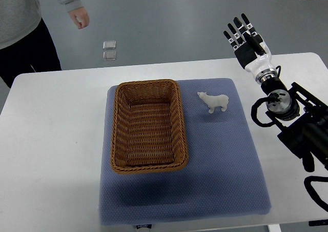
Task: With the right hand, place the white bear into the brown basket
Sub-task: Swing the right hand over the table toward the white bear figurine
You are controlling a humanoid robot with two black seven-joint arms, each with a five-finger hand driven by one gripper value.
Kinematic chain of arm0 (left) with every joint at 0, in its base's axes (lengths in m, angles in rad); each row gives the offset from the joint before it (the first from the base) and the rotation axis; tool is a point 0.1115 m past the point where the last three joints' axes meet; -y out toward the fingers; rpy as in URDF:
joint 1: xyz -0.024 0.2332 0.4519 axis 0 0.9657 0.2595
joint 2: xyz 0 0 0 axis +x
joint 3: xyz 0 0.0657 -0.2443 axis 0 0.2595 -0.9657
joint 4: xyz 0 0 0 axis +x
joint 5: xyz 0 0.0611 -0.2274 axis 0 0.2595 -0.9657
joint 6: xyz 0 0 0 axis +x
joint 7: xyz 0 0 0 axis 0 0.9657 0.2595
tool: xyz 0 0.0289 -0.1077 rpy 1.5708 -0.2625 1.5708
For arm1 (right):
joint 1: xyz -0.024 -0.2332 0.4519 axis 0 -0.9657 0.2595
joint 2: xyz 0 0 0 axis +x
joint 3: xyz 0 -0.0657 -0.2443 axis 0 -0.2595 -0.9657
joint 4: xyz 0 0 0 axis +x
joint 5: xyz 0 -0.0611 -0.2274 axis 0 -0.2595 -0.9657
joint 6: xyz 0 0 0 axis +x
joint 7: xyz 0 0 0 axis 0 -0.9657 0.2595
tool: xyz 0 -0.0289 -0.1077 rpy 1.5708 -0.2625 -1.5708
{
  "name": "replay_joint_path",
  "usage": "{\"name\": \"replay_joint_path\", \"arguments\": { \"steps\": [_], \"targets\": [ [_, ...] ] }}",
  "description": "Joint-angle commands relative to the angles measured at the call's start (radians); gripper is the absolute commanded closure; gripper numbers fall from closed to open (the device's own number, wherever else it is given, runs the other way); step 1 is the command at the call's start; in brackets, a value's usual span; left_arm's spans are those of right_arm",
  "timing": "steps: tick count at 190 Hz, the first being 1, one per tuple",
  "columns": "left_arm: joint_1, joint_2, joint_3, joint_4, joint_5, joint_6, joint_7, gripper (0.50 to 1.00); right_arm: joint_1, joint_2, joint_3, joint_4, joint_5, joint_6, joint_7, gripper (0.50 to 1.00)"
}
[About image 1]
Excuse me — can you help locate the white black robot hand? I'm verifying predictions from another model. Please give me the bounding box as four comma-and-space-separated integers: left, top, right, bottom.
223, 13, 276, 80

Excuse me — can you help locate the white toy polar bear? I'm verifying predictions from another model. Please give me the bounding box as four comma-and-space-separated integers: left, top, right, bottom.
197, 92, 229, 114

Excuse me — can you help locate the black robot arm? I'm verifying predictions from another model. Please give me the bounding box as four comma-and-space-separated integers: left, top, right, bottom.
224, 14, 327, 172

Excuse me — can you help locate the brown wicker basket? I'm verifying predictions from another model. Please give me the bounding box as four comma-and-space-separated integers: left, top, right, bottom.
110, 79, 189, 175

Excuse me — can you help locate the person's bare hand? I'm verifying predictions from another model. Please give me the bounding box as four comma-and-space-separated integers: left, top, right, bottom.
68, 7, 90, 29

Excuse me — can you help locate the lower metal floor plate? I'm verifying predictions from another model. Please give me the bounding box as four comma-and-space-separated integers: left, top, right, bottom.
103, 50, 116, 61

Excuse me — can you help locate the metal floor plate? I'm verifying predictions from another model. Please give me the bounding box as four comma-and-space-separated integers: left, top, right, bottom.
103, 50, 116, 61
102, 41, 116, 50

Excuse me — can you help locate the upper metal floor plate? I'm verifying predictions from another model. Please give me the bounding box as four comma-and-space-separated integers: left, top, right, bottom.
102, 41, 116, 50

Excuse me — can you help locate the blue quilted mat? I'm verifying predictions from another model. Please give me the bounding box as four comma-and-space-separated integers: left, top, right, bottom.
99, 78, 271, 226

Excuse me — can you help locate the black table control panel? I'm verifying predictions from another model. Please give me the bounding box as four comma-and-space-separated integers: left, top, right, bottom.
309, 219, 328, 227

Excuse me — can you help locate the person in grey sweater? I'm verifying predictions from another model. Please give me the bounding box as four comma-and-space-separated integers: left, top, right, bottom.
1, 0, 61, 87

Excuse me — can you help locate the black cable loop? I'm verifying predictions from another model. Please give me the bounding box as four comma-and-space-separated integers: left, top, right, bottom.
303, 176, 328, 219

